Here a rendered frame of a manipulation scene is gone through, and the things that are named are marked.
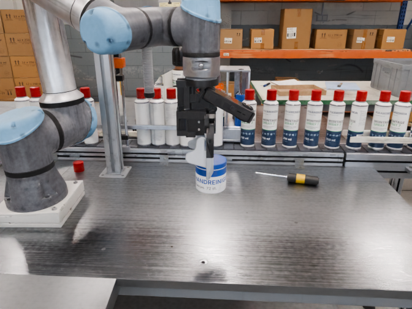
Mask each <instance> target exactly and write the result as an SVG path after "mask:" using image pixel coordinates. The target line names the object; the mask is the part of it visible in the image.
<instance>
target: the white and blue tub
mask: <svg viewBox="0 0 412 309"><path fill-rule="evenodd" d="M226 165H227V159H226V158H225V157H224V156H222V155H220V154H214V159H213V174H212V175H211V177H210V179H209V180H206V168H204V167H201V166H197V165H196V188H197V190H198V191H200V192H202V193H206V194H216V193H220V192H222V191H224V190H225V188H226Z"/></svg>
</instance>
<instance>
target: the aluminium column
mask: <svg viewBox="0 0 412 309"><path fill-rule="evenodd" d="M93 54H94V64H95V70H96V80H97V91H98V96H99V107H100V113H101V123H102V133H103V139H104V150H105V160H106V166H107V173H108V174H121V173H122V171H123V170H124V163H123V151H122V144H121V131H120V119H119V111H118V99H117V91H116V79H115V66H114V60H113V55H108V54H107V55H98V54H96V53H93Z"/></svg>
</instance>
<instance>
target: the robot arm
mask: <svg viewBox="0 0 412 309"><path fill-rule="evenodd" d="M21 1H22V4H23V9H24V13H25V17H26V22H27V25H28V31H29V35H30V39H31V43H32V49H33V52H34V57H35V60H36V65H37V70H38V73H39V78H40V83H41V86H42V91H43V94H42V95H41V97H40V98H39V105H40V107H36V106H27V107H22V108H20V109H13V110H10V111H8V112H5V113H3V114H1V115H0V158H1V162H2V166H3V169H4V173H5V175H6V185H5V192H4V201H5V204H6V207H7V209H8V210H10V211H12V212H17V213H27V212H36V211H39V210H43V209H46V208H48V207H51V206H53V205H56V204H57V203H59V202H61V201H62V200H63V199H64V198H65V197H66V196H67V194H68V188H67V184H66V182H65V181H64V179H63V177H62V176H61V174H60V173H59V171H58V170H57V168H56V166H55V162H54V159H53V153H54V152H57V151H59V150H62V149H64V148H66V147H69V146H71V145H73V144H75V143H80V142H82V141H84V140H85V139H87V138H89V137H90V136H92V135H93V133H94V132H95V130H96V127H97V114H96V111H95V108H94V107H92V103H91V102H90V101H88V100H86V99H85V97H84V94H83V93H81V92H80V91H79V90H78V89H77V87H76V83H75V77H74V71H73V67H72V61H71V56H70V52H69V46H68V42H67V36H66V30H65V27H64V22H65V23H67V24H69V25H70V26H72V27H73V28H75V29H76V30H78V31H80V35H81V37H82V41H84V43H86V45H87V48H88V49H89V50H91V51H92V52H93V53H96V54H98V55H107V54H108V55H117V54H120V53H122V52H127V51H131V50H138V49H143V48H150V47H157V46H174V47H182V52H183V75H184V76H185V78H177V80H176V88H177V111H176V117H177V136H186V137H196V136H197V137H196V138H195V139H192V140H190V141H189V142H188V146H189V147H190V148H192V149H194V150H193V151H190V152H189V153H187V154H186V157H185V159H186V161H187V162H188V163H190V164H194V165H197V166H201V167H204V168H206V180H209V179H210V177H211V175H212V174H213V159H214V134H216V111H217V107H218V108H220V109H222V110H224V111H226V112H228V113H230V114H231V115H233V116H235V117H236V118H237V119H239V120H240V121H243V122H247V123H251V121H252V119H253V118H254V116H255V112H254V109H253V107H252V106H250V105H249V104H247V103H244V102H240V101H238V100H236V99H235V98H233V97H231V96H229V95H227V94H226V93H224V92H222V91H220V90H218V89H216V88H214V87H213V86H217V85H219V77H218V76H219V75H220V35H221V12H220V0H181V4H180V6H179V7H152V6H143V7H120V6H118V5H116V4H114V3H113V2H111V1H109V0H21ZM197 88H199V91H197V90H196V89H197ZM205 134H207V138H205Z"/></svg>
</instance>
